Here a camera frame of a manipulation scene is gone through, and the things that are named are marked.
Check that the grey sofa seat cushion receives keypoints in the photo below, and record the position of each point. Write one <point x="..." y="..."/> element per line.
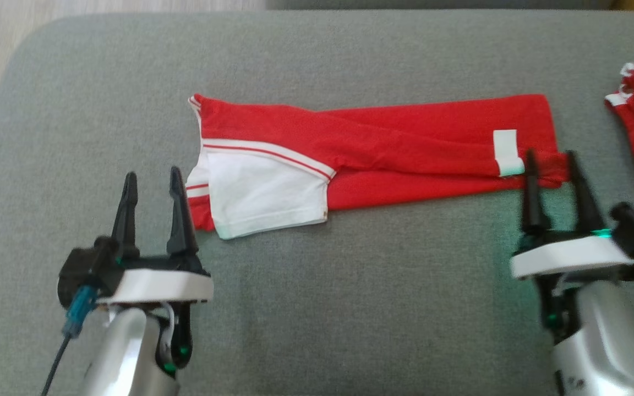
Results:
<point x="350" y="308"/>

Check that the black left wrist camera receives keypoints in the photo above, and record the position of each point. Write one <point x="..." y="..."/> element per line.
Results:
<point x="83" y="269"/>

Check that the grey sofa back cushion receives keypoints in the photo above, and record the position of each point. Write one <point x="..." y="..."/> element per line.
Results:
<point x="405" y="4"/>

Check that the red white basketball jersey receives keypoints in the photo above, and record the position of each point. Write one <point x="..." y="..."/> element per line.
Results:
<point x="405" y="143"/>

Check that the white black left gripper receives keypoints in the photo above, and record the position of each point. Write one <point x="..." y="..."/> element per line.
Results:
<point x="157" y="286"/>

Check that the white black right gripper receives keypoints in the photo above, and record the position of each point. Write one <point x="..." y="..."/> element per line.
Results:
<point x="570" y="256"/>

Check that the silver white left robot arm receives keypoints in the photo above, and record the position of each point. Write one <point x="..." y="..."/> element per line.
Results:
<point x="124" y="352"/>

